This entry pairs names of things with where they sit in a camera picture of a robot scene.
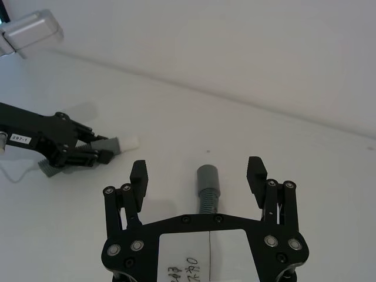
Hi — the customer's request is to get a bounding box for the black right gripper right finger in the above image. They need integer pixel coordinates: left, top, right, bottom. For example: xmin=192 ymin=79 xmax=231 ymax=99
xmin=246 ymin=156 xmax=299 ymax=233

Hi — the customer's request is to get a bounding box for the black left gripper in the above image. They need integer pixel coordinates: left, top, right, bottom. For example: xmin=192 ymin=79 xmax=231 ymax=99
xmin=0 ymin=101 xmax=115 ymax=170

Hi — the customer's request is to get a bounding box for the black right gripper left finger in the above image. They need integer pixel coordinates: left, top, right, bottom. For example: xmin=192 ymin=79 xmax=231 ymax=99
xmin=102 ymin=159 xmax=150 ymax=233

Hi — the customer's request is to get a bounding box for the grey ribbed hose white tip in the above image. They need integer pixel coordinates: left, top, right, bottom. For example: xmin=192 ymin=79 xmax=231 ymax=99
xmin=38 ymin=136 xmax=140 ymax=179

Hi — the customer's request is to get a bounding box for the grey ribbed hose grey cuff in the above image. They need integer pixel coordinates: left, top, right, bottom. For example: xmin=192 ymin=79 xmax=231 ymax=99
xmin=196 ymin=164 xmax=221 ymax=215

